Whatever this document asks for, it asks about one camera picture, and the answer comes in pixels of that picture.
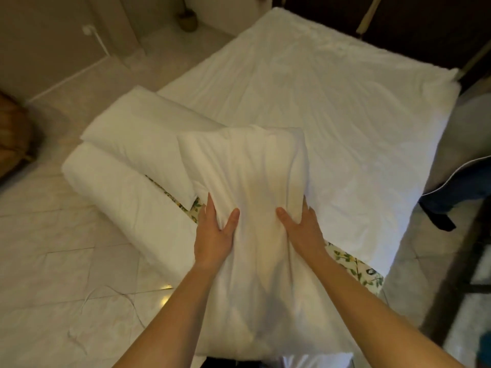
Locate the person's left forearm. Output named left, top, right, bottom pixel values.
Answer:
left=114, top=262, right=223, bottom=368

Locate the white bed sheet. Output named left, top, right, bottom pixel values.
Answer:
left=158, top=7, right=461, bottom=277

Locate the person's right hand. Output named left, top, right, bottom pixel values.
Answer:
left=276, top=195, right=330, bottom=261

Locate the brown woven basket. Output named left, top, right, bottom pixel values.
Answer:
left=0, top=90, right=36, bottom=184

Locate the person's right forearm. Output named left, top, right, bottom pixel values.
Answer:
left=305, top=251, right=464, bottom=368

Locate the dark wooden furniture frame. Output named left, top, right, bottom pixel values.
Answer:
left=420, top=195, right=491, bottom=345

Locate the white pillow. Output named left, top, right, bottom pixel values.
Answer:
left=80, top=86, right=227, bottom=210
left=177, top=125, right=354, bottom=361

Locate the thin white floor cable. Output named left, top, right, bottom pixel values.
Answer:
left=68, top=284, right=146, bottom=355

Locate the floral patterned mattress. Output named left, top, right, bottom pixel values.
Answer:
left=146, top=175, right=384, bottom=296

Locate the person's left hand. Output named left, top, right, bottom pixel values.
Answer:
left=194, top=192, right=240, bottom=270

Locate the rolled white duvet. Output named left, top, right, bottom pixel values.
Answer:
left=61, top=142, right=204, bottom=288

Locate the blue fabric with white piping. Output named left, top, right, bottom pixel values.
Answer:
left=419, top=156, right=491, bottom=232

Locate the tan ceramic pot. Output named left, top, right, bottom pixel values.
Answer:
left=177, top=9, right=198, bottom=32

